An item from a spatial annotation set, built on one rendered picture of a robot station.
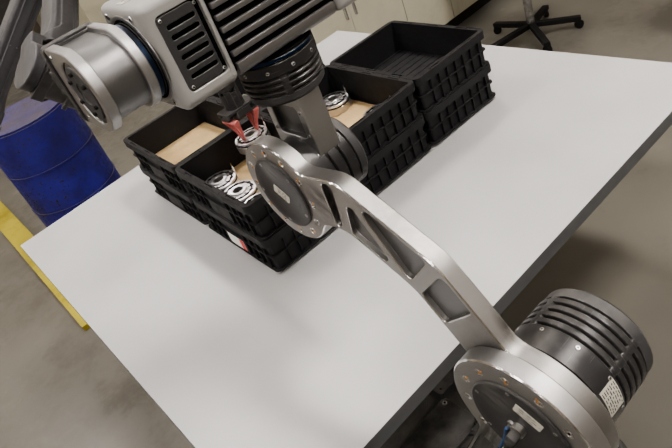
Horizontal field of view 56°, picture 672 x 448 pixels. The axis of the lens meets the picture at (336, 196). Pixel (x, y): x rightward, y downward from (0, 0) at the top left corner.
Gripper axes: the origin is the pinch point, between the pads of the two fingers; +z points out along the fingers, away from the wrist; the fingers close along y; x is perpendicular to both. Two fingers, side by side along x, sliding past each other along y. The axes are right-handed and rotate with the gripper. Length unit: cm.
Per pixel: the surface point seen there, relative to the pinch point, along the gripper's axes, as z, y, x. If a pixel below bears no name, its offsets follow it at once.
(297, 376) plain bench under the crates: 26, 40, 58
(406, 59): 11, -61, 2
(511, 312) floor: 96, -40, 35
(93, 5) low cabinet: 16, -127, -520
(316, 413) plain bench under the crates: 26, 43, 69
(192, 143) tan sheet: 7.5, 4.6, -37.9
